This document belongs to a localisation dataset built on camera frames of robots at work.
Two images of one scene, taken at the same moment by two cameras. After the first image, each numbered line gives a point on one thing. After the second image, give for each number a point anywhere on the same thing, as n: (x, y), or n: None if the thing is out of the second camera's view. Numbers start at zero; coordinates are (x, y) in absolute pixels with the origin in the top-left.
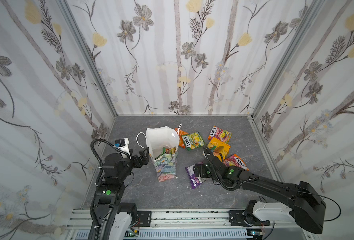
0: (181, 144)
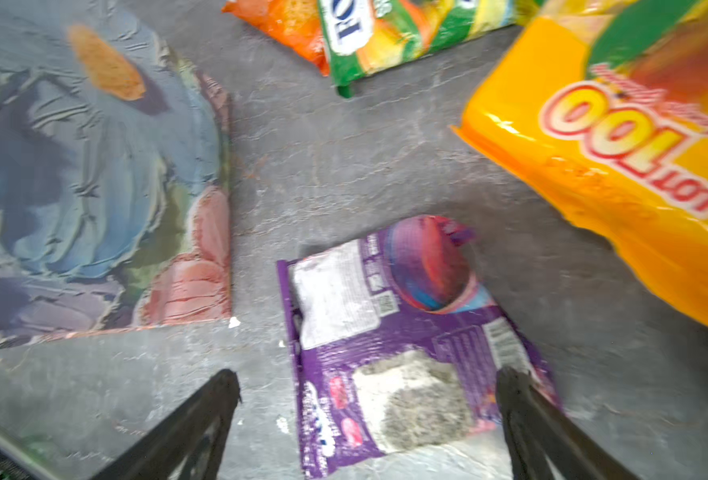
0: (297, 23)
